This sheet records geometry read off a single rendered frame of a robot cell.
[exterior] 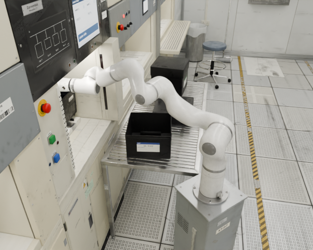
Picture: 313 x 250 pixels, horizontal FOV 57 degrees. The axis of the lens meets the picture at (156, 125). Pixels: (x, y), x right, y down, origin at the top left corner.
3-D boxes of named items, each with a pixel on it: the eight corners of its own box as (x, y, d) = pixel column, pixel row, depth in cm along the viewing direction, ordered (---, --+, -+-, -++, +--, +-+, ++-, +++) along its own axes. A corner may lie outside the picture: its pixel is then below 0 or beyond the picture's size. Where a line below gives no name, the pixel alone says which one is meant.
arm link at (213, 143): (229, 162, 148) (236, 122, 135) (216, 184, 134) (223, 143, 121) (207, 155, 153) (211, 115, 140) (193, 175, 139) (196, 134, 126)
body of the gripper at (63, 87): (70, 94, 166) (52, 93, 169) (78, 87, 175) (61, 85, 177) (68, 83, 162) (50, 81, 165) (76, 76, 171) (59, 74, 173)
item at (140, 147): (125, 157, 180) (124, 135, 170) (131, 133, 203) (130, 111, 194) (170, 159, 179) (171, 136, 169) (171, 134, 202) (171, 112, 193)
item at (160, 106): (192, 127, 209) (193, 111, 202) (151, 124, 213) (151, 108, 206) (193, 107, 233) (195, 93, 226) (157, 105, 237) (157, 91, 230)
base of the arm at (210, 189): (236, 194, 154) (241, 168, 144) (209, 210, 145) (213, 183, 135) (211, 174, 167) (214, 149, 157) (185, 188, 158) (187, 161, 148)
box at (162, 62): (182, 97, 249) (183, 70, 235) (150, 93, 255) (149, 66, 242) (188, 84, 272) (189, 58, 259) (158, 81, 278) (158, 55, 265)
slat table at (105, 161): (190, 252, 208) (198, 173, 168) (111, 239, 218) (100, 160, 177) (201, 146, 316) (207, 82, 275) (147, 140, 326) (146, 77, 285)
